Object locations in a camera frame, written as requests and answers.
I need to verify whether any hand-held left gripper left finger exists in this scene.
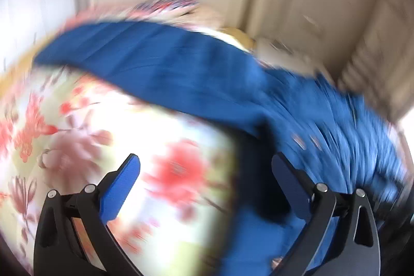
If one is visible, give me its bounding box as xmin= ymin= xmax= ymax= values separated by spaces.
xmin=33 ymin=153 xmax=141 ymax=276

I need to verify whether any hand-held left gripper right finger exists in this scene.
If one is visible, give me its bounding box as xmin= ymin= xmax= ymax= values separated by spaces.
xmin=271 ymin=153 xmax=381 ymax=276

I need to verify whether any blue garment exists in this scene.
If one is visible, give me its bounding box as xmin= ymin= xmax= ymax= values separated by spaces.
xmin=34 ymin=20 xmax=408 ymax=276

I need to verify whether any floral bed sheet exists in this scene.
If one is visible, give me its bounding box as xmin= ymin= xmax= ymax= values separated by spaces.
xmin=0 ymin=1 xmax=240 ymax=276

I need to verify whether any striped radiator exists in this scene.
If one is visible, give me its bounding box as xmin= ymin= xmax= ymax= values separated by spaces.
xmin=338 ymin=33 xmax=398 ymax=108

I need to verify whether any yellow pillow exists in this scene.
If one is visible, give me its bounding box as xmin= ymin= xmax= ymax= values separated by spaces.
xmin=223 ymin=27 xmax=256 ymax=52

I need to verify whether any blue red patterned pillow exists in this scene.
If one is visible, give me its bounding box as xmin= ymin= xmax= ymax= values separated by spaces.
xmin=132 ymin=0 xmax=199 ymax=16

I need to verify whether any white patterned curtain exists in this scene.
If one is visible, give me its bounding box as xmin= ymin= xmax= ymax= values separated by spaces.
xmin=0 ymin=0 xmax=78 ymax=70

